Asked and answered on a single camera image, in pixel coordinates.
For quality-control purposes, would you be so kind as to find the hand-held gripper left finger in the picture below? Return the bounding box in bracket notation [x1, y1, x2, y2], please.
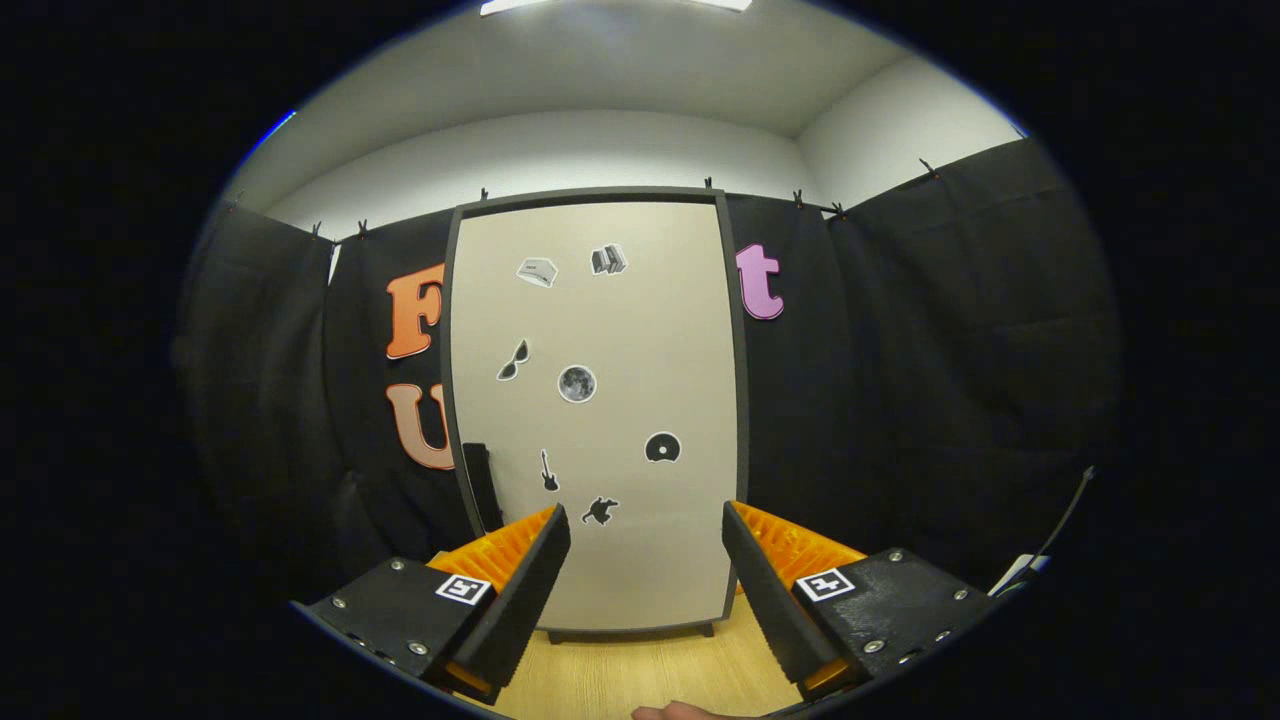
[293, 503, 572, 706]

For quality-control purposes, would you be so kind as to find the black backdrop cloth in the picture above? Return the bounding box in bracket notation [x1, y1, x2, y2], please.
[175, 135, 1121, 601]

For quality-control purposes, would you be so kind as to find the ceiling light panel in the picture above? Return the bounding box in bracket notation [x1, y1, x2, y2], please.
[478, 0, 753, 17]

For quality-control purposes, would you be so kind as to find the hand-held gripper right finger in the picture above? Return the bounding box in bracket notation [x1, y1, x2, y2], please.
[722, 500, 1001, 701]

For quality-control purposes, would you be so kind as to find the beige shoe cabinet door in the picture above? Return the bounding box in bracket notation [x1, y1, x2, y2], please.
[452, 202, 739, 631]

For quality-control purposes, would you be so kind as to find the row of black cloth clips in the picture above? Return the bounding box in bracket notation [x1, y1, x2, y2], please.
[225, 155, 941, 241]

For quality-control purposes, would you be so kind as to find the black door handle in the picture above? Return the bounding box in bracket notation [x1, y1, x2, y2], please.
[462, 442, 504, 534]

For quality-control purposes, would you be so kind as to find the dark grey shoe cabinet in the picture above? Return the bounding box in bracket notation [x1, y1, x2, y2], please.
[440, 186, 751, 644]

